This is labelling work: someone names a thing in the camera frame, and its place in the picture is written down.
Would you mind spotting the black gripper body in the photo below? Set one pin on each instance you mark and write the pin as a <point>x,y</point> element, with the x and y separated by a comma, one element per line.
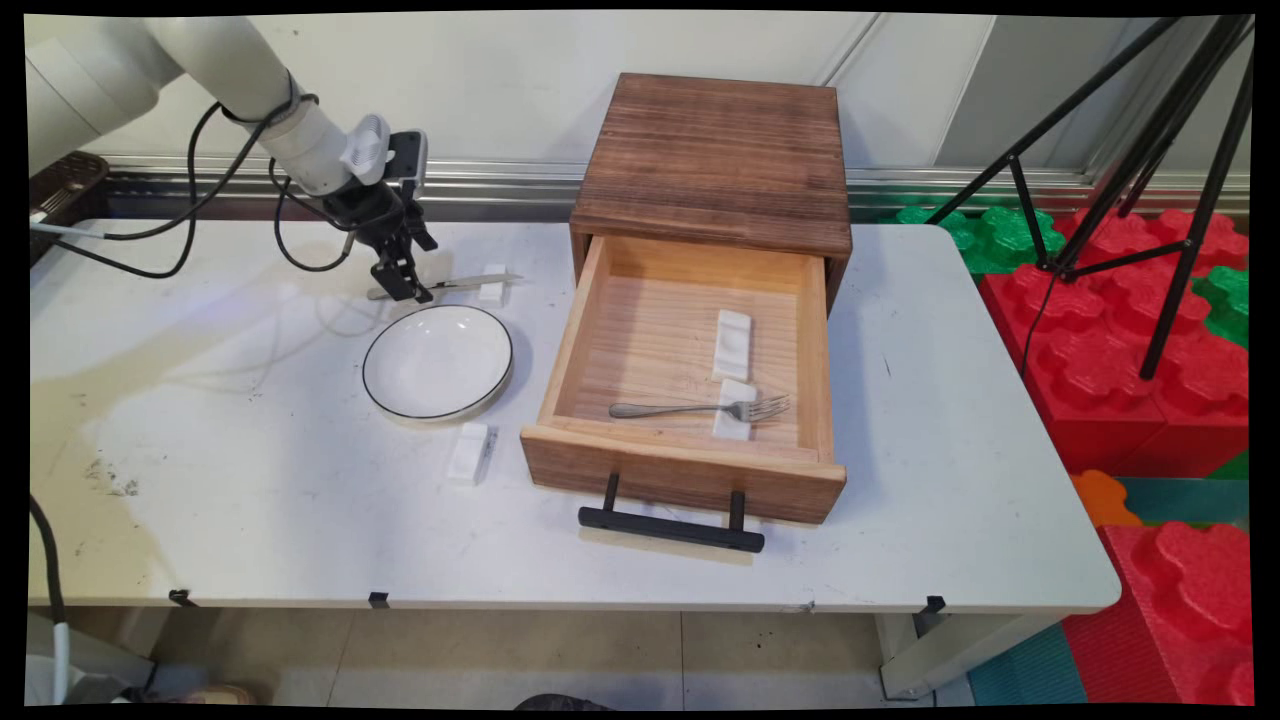
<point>365,212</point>

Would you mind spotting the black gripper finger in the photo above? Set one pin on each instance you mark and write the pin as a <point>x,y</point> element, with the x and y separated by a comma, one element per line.
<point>422,232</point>
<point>400,275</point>

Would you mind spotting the silver table knife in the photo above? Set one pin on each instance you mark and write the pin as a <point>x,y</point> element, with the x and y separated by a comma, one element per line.
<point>470,282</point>

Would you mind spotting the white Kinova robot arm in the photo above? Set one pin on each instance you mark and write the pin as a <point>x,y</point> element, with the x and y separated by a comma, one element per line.
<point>200,70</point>

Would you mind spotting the white ceramic cutlery rest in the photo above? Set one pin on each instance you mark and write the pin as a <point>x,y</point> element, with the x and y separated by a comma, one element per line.
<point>733,428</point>
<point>492,287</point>
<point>467,455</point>
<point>732,345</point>

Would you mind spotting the white plate with black rim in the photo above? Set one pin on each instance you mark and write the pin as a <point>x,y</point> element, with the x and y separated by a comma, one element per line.
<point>437,362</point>

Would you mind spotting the dark wooden drawer cabinet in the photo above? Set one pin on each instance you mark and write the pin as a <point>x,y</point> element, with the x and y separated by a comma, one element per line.
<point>720,150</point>

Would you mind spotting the silver fork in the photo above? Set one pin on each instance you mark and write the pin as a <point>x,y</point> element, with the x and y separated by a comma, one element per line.
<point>700,408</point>

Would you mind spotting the light wooden drawer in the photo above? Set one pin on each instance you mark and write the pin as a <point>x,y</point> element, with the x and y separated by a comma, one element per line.
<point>690,470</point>

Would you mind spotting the light shoe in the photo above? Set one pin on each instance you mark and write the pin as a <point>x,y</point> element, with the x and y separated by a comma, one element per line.
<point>215,694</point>

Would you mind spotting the green foam block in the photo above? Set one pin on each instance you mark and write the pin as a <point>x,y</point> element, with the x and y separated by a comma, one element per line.
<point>1000,235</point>
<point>1228,300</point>

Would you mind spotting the white table leg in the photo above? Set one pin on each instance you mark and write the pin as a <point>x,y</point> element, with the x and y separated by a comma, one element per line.
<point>950,655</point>

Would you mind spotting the large red foam block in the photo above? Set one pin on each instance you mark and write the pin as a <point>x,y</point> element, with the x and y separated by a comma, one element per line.
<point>1100,370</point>

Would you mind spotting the orange foam piece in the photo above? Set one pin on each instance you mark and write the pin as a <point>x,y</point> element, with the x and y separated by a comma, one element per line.
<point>1100,498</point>

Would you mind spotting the teal foam mat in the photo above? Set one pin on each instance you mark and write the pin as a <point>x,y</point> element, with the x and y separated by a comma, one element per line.
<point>1030,670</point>

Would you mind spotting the black tripod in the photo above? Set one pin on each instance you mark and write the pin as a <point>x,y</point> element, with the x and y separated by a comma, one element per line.
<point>1195,180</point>

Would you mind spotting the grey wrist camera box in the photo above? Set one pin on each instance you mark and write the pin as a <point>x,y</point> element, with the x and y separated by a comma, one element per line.
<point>407,165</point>

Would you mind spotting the aluminium wall rail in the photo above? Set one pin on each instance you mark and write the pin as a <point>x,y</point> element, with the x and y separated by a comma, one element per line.
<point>700,180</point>

